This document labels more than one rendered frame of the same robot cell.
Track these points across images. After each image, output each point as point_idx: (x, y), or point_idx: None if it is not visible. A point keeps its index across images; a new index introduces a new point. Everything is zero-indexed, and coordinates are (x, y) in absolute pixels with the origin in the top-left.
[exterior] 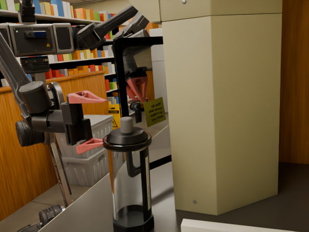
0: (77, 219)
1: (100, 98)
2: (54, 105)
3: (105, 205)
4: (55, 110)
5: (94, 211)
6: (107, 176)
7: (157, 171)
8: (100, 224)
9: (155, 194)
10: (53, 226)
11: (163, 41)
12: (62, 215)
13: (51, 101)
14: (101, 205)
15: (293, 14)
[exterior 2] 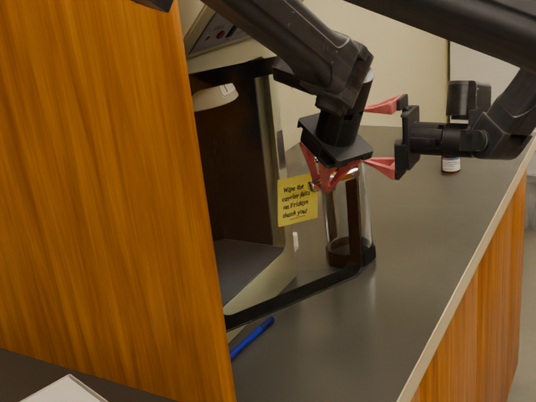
0: (429, 266)
1: (367, 108)
2: (461, 130)
3: (399, 282)
4: (441, 123)
5: (411, 274)
6: (423, 340)
7: (313, 346)
8: (393, 261)
9: (321, 295)
10: (457, 259)
11: (273, 53)
12: (457, 271)
13: (447, 111)
14: (404, 282)
15: None
